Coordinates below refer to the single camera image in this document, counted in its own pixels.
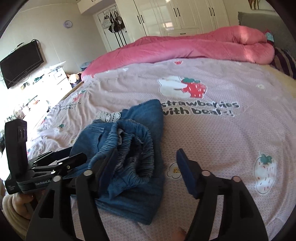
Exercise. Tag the pink strawberry print bedsheet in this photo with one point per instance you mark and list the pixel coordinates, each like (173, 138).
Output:
(232, 118)

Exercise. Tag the striped purple pillow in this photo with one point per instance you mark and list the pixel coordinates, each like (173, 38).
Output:
(284, 62)

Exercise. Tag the white dresser with clutter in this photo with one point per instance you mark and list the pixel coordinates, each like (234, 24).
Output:
(34, 95)

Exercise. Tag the grey upholstered headboard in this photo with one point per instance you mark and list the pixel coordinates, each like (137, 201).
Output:
(283, 39)

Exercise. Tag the blue denim lace-trimmed pants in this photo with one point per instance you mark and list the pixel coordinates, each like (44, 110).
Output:
(133, 181)

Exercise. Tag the pink fleece blanket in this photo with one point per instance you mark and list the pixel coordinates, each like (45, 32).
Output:
(235, 43)

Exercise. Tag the black wall television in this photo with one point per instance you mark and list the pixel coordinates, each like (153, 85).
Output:
(21, 62)

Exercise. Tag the bags hanging on door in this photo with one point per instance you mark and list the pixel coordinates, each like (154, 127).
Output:
(114, 23)

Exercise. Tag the left hand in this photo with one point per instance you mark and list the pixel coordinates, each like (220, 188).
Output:
(16, 205)

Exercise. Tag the floral wall picture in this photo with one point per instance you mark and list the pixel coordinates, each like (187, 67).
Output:
(256, 4)

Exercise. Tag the round wall clock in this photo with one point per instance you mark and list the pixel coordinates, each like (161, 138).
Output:
(67, 24)

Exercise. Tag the cream wardrobe with black handles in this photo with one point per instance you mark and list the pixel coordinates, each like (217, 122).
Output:
(157, 18)

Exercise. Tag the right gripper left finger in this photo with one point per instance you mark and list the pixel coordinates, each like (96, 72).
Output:
(69, 205)

